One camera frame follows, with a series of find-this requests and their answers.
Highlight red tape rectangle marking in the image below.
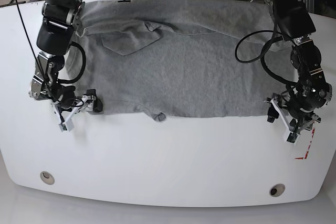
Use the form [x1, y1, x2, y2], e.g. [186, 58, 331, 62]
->
[295, 127, 316, 160]

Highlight table cable grommet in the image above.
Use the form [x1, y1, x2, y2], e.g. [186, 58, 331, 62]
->
[269, 184, 286, 197]
[40, 172, 55, 185]

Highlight grey t-shirt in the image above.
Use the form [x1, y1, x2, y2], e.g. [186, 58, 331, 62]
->
[73, 0, 286, 122]

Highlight right table cable grommet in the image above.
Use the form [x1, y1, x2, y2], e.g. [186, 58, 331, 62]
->
[269, 184, 286, 197]

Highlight left table cable grommet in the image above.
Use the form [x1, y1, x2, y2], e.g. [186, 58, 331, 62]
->
[40, 172, 55, 185]

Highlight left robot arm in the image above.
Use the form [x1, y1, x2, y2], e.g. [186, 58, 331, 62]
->
[248, 0, 332, 144]

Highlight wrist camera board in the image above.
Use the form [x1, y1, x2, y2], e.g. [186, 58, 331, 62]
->
[283, 131, 301, 145]
[59, 120, 74, 132]

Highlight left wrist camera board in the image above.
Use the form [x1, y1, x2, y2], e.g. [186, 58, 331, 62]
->
[283, 131, 301, 145]

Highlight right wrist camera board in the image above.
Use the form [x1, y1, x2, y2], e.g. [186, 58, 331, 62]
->
[59, 120, 74, 132]

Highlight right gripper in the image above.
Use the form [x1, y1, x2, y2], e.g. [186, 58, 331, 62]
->
[52, 89, 103, 127]

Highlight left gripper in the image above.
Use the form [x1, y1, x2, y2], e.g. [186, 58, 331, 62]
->
[264, 93, 321, 135]

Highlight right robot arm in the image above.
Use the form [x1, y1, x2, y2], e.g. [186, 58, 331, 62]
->
[29, 0, 103, 131]

